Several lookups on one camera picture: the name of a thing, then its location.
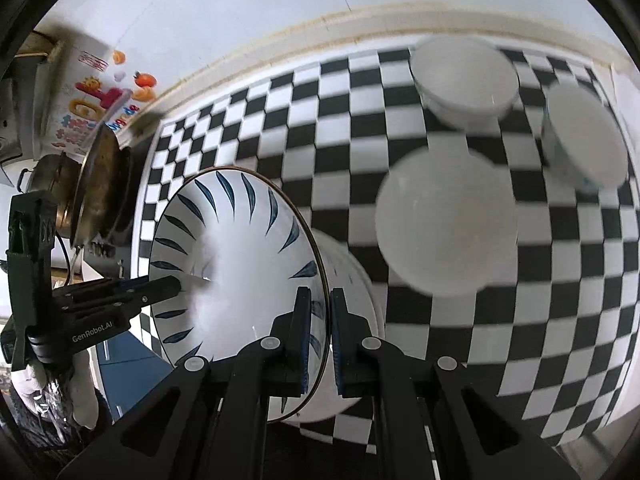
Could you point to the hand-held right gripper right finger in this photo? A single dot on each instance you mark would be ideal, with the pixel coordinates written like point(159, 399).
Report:
point(338, 340)

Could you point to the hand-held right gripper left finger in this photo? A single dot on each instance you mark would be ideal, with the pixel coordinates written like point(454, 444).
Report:
point(304, 340)

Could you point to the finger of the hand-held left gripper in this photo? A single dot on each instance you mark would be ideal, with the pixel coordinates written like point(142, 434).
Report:
point(105, 313)
point(160, 287)

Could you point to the white plate blue leaf pattern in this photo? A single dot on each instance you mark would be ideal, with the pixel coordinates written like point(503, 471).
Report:
point(240, 260)

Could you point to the white bowl blue bands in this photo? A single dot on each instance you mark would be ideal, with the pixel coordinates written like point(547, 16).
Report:
point(587, 132)
point(462, 80)
point(445, 220)

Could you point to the person's left hand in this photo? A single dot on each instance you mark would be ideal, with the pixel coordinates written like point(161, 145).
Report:
point(82, 390)

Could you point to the blue panel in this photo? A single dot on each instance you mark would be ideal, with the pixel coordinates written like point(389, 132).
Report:
point(127, 365)

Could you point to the stainless steel pot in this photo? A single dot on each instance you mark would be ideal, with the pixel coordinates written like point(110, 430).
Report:
point(52, 180)

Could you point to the dark metal wok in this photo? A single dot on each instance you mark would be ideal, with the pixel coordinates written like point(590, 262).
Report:
point(100, 185)

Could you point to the colourful wall sticker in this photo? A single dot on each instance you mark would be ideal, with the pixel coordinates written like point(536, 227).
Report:
point(85, 100)

